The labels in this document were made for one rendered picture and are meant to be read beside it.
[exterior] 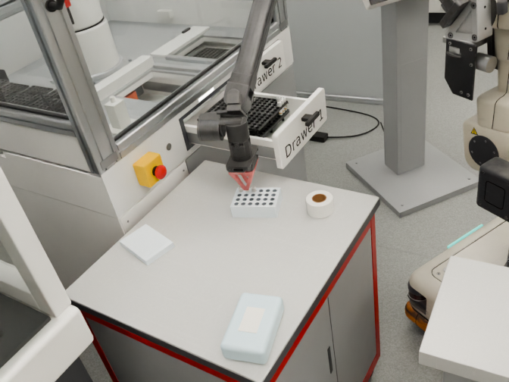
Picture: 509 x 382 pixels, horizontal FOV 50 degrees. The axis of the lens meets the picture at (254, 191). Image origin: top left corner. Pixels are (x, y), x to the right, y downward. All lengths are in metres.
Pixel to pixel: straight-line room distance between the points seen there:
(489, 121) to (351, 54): 1.87
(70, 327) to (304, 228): 0.61
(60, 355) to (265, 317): 0.41
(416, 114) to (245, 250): 1.50
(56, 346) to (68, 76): 0.60
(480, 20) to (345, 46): 2.07
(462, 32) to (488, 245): 0.88
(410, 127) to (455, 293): 1.55
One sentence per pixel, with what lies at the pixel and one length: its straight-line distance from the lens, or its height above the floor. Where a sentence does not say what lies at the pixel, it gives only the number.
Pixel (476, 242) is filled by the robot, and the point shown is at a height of 0.28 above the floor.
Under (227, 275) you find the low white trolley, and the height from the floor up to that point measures 0.76.
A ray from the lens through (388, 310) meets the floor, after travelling 2.20.
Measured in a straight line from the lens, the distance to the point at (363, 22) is 3.32.
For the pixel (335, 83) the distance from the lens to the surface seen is 3.55.
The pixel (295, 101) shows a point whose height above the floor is 0.88.
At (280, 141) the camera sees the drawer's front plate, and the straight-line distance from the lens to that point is 1.47.
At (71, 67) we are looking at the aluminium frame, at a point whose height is 1.23.
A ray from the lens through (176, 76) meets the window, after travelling 1.64.
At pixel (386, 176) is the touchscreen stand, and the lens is 2.78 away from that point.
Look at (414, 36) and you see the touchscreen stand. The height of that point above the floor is 0.73.
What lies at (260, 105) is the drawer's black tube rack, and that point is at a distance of 1.68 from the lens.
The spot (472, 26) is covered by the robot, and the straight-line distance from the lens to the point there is 1.41.
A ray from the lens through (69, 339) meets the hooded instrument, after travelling 1.17.
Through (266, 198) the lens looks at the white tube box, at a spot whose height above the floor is 0.79.
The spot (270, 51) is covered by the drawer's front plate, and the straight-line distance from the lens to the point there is 2.00.
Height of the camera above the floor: 1.66
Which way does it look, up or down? 36 degrees down
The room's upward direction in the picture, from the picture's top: 11 degrees counter-clockwise
